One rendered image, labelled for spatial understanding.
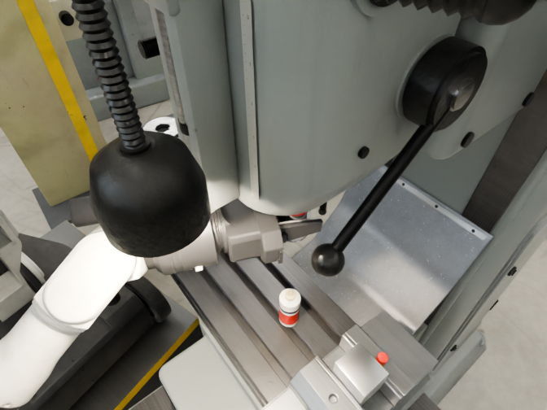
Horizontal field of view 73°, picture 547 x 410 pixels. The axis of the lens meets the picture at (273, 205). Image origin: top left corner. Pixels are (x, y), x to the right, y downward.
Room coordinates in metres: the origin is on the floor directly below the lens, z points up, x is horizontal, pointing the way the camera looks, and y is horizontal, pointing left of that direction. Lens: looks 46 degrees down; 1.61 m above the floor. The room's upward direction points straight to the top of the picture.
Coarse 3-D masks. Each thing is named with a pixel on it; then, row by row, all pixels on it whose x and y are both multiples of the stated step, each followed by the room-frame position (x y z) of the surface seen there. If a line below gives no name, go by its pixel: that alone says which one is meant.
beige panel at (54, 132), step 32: (0, 0) 1.63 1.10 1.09; (32, 0) 1.70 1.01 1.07; (0, 32) 1.60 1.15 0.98; (32, 32) 1.67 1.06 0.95; (0, 64) 1.56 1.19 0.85; (32, 64) 1.63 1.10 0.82; (64, 64) 1.71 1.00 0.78; (0, 96) 1.52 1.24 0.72; (32, 96) 1.60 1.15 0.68; (64, 96) 1.67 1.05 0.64; (32, 128) 1.55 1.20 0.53; (64, 128) 1.64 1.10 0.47; (96, 128) 1.73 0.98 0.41; (32, 160) 1.51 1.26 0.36; (64, 160) 1.59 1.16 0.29; (64, 192) 1.54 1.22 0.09
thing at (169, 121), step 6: (156, 120) 0.76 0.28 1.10; (162, 120) 0.76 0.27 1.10; (168, 120) 0.76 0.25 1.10; (174, 120) 0.76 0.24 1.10; (144, 126) 0.73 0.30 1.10; (150, 126) 0.73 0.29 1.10; (156, 126) 0.74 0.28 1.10; (162, 126) 0.75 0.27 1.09; (168, 126) 0.74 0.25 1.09; (174, 126) 0.73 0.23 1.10; (162, 132) 0.73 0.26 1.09; (168, 132) 0.71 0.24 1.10; (174, 132) 0.71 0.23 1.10
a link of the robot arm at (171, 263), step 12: (72, 204) 0.29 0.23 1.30; (84, 204) 0.29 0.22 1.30; (72, 216) 0.28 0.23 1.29; (84, 216) 0.28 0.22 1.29; (96, 228) 0.28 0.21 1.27; (144, 264) 0.25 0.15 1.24; (156, 264) 0.25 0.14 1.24; (168, 264) 0.25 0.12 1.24; (180, 264) 0.25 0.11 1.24; (132, 276) 0.24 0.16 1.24
